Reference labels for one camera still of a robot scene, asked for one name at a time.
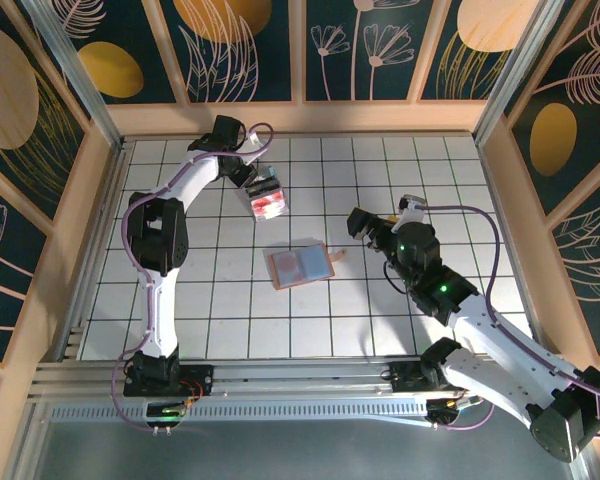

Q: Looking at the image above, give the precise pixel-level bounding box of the black logo card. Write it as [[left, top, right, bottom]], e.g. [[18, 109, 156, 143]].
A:
[[244, 177, 284, 199]]

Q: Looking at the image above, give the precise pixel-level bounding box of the white red circles card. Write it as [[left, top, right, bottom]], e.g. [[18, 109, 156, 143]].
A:
[[248, 192, 287, 221]]

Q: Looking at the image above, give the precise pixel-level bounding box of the clear box with red item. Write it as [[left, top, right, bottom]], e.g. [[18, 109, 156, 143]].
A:
[[243, 167, 289, 225]]

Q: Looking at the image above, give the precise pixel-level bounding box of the blue plastic card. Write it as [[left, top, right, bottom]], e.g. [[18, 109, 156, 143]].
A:
[[299, 245, 334, 280]]

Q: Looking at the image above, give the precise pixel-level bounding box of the red plastic card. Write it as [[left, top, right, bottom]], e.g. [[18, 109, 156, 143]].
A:
[[272, 249, 305, 287]]

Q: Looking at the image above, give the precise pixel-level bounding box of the orange circle leaf art panel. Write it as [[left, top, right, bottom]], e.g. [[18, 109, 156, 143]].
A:
[[152, 0, 302, 105]]

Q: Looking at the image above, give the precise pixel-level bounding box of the small controller board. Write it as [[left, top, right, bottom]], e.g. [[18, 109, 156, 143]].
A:
[[145, 399, 194, 427], [426, 394, 484, 429]]

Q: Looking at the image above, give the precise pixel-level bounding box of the grey metal plate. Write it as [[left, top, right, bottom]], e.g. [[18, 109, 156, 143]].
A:
[[9, 399, 596, 480]]

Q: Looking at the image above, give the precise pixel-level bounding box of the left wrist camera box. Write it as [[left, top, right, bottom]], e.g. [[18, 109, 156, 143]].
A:
[[246, 130, 272, 162]]

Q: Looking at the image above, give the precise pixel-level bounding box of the thin black wire loop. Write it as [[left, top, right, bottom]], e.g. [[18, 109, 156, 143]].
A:
[[383, 259, 407, 295]]

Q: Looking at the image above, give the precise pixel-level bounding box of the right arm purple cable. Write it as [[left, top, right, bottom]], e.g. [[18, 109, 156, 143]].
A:
[[414, 203, 600, 441]]

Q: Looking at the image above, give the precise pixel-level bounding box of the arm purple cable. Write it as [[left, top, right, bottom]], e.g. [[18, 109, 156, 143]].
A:
[[414, 203, 600, 441], [110, 121, 275, 434]]

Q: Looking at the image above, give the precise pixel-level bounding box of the aluminium side rail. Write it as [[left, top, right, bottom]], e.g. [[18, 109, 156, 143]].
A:
[[477, 139, 549, 355], [54, 139, 134, 362]]

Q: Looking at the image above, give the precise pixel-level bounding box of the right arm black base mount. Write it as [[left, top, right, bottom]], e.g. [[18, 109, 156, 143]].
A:
[[388, 358, 444, 396]]

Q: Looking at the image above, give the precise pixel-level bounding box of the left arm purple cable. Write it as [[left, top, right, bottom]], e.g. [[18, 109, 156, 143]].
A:
[[110, 121, 275, 434]]

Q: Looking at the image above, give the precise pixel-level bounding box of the yellow oval wall art panel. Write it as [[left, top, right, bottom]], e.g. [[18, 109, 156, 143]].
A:
[[44, 0, 182, 106], [502, 0, 600, 219]]

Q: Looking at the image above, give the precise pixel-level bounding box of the two flowers wall art panel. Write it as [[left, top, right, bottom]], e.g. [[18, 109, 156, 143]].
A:
[[303, 0, 435, 103]]

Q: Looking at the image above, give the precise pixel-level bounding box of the aluminium frame post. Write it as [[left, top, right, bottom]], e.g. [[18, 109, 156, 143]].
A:
[[472, 0, 581, 146], [19, 0, 129, 154]]

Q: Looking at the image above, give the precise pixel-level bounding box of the long aluminium base rail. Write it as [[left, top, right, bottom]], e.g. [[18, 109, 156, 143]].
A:
[[29, 355, 571, 401]]

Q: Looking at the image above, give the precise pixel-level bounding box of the pink leaf wall art panel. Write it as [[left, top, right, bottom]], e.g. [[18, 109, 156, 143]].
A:
[[544, 164, 600, 359]]

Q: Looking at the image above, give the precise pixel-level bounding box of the slotted grey cable duct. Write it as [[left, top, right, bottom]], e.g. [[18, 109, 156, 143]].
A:
[[49, 397, 434, 425]]

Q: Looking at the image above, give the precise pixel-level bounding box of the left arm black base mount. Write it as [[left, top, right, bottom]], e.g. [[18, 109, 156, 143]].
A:
[[123, 363, 216, 399]]

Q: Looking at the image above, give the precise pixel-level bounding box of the peach circle wall art panel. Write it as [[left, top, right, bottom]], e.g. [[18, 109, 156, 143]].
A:
[[418, 0, 546, 102], [0, 0, 90, 224]]

